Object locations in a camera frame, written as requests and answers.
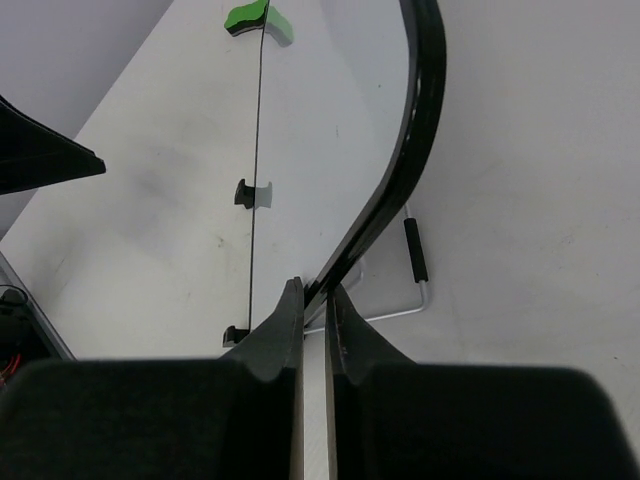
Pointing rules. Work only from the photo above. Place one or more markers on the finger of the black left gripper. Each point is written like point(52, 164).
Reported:
point(33, 155)

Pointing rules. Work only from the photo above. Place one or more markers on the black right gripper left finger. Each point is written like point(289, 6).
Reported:
point(235, 417)

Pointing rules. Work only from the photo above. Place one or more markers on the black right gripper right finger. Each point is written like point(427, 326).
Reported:
point(392, 418)

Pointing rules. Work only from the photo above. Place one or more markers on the green bone-shaped whiteboard eraser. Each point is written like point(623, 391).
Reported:
point(246, 17)

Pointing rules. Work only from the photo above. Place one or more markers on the whiteboard with rabbit drawing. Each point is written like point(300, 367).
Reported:
point(350, 97)

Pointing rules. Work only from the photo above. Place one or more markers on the white rod with black clips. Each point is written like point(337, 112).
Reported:
point(392, 279)

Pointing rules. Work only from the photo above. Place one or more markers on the aluminium mounting rail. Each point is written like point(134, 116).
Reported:
point(44, 328)

